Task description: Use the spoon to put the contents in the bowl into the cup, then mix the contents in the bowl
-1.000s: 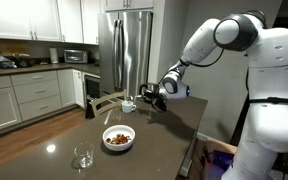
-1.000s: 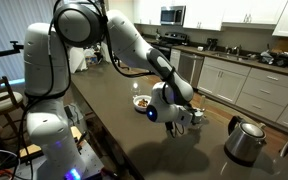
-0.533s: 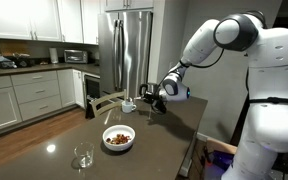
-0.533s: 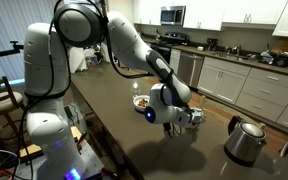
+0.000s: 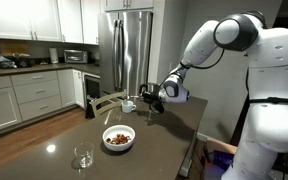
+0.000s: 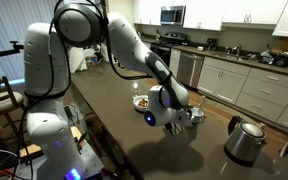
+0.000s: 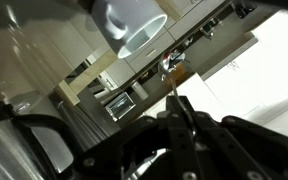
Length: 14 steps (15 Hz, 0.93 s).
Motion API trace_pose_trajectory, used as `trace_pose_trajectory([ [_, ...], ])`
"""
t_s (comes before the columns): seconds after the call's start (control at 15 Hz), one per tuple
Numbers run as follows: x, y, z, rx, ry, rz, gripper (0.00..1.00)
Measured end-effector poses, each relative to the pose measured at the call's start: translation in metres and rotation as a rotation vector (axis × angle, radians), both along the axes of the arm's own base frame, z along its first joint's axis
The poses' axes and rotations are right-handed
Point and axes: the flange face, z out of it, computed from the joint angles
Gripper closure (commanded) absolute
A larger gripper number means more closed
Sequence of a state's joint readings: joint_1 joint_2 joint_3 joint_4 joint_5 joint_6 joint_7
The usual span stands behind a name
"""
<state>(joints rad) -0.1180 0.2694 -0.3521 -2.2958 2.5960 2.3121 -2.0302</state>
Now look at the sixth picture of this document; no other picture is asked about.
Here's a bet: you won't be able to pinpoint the stainless steel microwave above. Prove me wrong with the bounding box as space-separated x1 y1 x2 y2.
160 5 187 26

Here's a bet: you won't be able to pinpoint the black camera stand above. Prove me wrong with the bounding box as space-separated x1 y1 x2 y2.
0 40 25 60

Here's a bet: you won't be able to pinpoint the clear drinking glass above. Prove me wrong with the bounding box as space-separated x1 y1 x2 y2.
131 82 142 98

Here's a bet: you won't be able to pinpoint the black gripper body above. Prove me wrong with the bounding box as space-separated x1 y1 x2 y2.
182 108 194 125

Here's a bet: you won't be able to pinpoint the wooden stool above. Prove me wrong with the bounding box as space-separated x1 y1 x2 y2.
0 75 26 134

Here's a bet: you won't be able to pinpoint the white kitchen cabinets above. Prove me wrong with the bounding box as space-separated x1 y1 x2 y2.
133 0 288 39
197 56 288 133

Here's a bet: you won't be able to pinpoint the black and steel stove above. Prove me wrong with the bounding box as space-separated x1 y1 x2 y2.
149 31 189 80

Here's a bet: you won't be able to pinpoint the printed cardboard box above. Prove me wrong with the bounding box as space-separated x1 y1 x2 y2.
83 48 100 66

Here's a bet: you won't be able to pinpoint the white ceramic bowl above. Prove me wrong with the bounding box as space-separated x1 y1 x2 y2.
133 94 150 113

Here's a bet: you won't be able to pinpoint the stainless steel dishwasher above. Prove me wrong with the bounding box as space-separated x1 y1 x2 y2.
177 51 205 89

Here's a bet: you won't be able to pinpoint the white ceramic cup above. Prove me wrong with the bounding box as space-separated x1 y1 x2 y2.
189 107 205 125

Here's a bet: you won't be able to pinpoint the vertical window blinds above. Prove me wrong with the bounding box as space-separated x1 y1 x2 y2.
0 0 57 82

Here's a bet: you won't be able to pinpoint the light wooden board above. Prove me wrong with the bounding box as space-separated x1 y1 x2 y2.
18 125 84 158

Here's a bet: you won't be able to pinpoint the mixed nuts and dried fruit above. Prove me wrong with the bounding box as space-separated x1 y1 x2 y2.
137 98 149 108

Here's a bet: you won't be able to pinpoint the white upper kitchen cabinets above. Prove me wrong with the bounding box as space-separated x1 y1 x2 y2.
133 0 288 39

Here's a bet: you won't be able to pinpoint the chrome sink faucet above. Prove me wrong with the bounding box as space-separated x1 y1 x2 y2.
230 44 243 56

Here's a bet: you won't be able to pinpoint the stainless steel electric kettle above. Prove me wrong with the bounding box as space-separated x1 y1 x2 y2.
223 115 268 168

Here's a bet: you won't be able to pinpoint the narrow white cabinet door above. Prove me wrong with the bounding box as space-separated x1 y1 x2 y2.
167 48 182 81

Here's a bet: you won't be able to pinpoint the black coffee maker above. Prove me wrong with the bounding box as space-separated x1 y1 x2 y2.
206 38 219 52

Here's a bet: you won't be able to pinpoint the dish rack with dishes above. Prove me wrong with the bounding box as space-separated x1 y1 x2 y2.
258 49 288 68

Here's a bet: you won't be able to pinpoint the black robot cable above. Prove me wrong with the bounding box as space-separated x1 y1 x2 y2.
48 0 185 137

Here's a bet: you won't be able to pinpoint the white lower kitchen cabinets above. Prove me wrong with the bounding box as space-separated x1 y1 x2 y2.
197 56 288 133

